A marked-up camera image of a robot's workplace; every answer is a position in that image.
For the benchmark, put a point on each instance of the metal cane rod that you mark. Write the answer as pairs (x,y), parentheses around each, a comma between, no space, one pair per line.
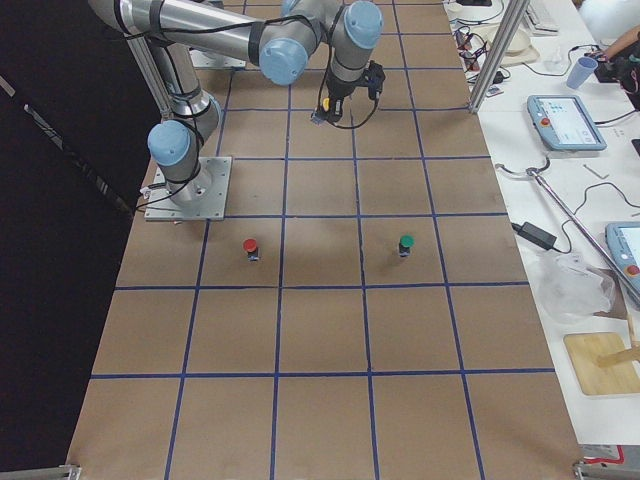
(536,173)

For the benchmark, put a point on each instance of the blue teach pendant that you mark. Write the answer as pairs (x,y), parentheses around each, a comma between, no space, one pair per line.
(564,124)
(622,239)

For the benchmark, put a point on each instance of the aluminium frame post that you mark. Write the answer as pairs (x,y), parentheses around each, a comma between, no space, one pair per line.
(509,24)

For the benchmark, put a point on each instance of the blue teach pendant lower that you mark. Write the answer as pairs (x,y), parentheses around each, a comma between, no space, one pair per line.
(622,239)

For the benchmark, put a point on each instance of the black power adapter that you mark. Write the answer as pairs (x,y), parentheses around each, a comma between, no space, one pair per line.
(535,235)

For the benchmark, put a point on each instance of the wooden board stand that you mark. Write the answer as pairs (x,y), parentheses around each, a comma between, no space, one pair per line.
(602,363)

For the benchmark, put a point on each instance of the person forearm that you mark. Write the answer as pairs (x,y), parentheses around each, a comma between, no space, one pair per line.
(625,41)

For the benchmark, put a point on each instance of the yellow push button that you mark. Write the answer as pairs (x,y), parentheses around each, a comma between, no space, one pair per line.
(323,112)

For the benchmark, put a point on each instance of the clear plastic bag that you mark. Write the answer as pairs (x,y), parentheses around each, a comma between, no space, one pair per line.
(567,289)

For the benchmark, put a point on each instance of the white plate stack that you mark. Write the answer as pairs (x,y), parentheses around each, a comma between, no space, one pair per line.
(520,49)

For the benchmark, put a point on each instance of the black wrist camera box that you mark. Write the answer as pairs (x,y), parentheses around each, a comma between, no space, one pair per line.
(374,78)

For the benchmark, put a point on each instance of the blue teach pendant upper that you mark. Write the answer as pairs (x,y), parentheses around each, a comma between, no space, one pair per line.
(564,124)

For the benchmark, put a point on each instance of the light blue plastic cup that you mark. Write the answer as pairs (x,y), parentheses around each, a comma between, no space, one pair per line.
(583,68)

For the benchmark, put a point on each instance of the red push button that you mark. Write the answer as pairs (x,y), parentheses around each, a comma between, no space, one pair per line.
(251,249)

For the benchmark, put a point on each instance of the green push button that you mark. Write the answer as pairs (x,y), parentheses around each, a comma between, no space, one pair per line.
(405,245)

